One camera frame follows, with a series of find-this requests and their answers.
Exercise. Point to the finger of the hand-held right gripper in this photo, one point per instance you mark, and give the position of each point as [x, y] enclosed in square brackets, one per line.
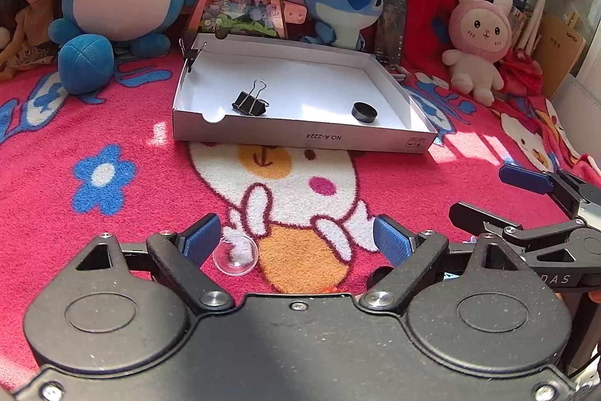
[526, 179]
[479, 220]

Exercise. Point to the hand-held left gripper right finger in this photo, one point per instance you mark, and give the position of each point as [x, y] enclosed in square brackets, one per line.
[392, 241]

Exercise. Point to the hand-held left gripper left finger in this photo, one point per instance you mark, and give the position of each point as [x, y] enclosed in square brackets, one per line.
[204, 237]

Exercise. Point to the clear plastic dome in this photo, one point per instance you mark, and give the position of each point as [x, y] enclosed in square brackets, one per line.
[234, 262]

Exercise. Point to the white cardboard box tray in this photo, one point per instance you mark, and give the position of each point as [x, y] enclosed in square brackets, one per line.
[291, 77]

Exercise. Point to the red printed blanket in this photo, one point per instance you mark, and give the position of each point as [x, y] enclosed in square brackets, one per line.
[422, 185]

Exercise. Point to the red cloth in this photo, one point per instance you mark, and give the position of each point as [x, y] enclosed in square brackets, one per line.
[521, 74]

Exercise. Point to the black round cap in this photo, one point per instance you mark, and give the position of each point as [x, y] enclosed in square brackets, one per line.
[364, 113]

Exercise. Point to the brown cardboard box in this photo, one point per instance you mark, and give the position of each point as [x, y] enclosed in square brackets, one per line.
[561, 48]

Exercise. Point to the black binder clip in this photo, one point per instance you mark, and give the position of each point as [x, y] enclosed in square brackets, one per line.
[246, 102]
[189, 63]

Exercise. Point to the stack of glossy booklets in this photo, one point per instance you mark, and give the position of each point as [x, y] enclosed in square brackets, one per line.
[519, 23]

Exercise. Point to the pink rabbit plush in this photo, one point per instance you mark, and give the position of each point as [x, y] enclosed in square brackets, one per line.
[479, 30]

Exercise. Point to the white pipe stand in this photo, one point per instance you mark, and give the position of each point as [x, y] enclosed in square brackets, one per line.
[540, 1]

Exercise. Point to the black smartphone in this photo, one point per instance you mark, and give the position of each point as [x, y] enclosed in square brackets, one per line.
[390, 30]

